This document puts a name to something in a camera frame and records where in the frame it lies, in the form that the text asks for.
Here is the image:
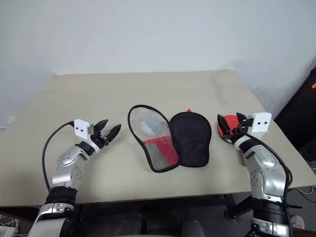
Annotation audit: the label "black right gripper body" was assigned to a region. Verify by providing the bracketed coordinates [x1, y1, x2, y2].
[232, 118, 254, 136]

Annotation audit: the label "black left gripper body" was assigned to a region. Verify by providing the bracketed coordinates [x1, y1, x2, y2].
[91, 131, 110, 150]

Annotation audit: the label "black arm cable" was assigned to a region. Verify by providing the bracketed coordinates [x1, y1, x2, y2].
[41, 120, 76, 192]
[231, 124, 295, 237]

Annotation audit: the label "red mesh pouch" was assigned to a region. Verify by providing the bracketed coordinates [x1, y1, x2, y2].
[127, 104, 212, 173]

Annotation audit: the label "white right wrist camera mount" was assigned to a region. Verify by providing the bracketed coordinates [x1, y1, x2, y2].
[233, 111, 272, 150]

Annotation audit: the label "black table frame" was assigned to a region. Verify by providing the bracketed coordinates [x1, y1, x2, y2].
[74, 194, 254, 219]

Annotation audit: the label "black cabinet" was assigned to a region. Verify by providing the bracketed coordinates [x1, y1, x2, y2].
[273, 64, 316, 162]

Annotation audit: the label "white cable bundle with strip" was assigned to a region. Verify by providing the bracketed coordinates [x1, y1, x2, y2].
[0, 213, 19, 237]

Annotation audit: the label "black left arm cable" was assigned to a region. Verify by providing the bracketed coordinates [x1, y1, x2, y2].
[41, 120, 76, 192]

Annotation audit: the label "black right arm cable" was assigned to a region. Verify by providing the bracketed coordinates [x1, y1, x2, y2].
[231, 124, 295, 237]

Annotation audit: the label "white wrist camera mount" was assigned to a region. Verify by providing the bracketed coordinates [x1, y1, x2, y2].
[73, 118, 101, 153]
[233, 111, 272, 150]

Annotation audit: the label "small pale blue object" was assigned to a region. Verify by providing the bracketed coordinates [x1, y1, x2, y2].
[138, 117, 161, 132]

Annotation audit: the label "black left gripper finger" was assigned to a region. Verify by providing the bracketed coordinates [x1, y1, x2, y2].
[106, 123, 122, 144]
[94, 119, 109, 136]

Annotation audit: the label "red round object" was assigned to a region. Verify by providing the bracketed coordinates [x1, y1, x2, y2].
[216, 114, 245, 145]

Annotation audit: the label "thin white cables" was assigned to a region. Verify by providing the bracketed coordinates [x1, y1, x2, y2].
[295, 185, 316, 196]

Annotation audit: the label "small white rounded object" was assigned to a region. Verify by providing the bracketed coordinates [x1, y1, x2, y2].
[291, 214, 306, 229]

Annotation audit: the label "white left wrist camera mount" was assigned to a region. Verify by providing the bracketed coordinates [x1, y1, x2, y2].
[73, 118, 101, 153]

